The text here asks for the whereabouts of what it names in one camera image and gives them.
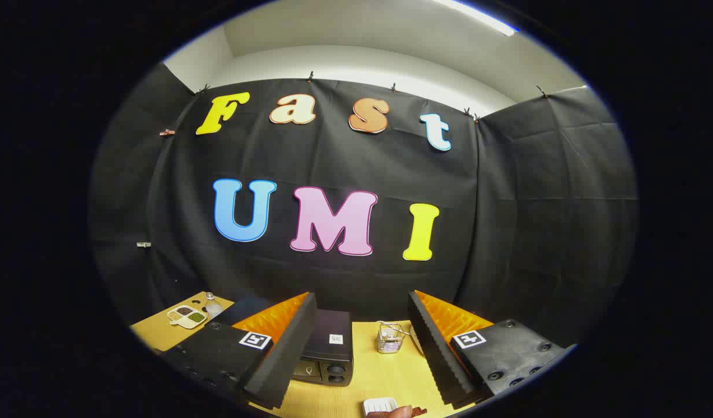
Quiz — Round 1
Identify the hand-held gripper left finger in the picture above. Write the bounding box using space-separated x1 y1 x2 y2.
158 292 318 410

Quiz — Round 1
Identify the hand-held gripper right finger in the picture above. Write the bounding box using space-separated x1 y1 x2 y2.
408 290 567 408

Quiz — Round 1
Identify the white ridged tray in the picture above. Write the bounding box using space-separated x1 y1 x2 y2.
363 397 399 416

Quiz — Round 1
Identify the metal wire basket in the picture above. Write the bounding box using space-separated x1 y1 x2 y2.
376 322 406 354

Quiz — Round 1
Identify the black backdrop cloth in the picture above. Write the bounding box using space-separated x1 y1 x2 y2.
89 61 640 349

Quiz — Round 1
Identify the divided snack plate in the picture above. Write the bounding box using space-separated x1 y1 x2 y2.
167 305 208 330

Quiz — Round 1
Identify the black toaster oven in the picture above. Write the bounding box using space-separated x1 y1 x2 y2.
291 309 355 387

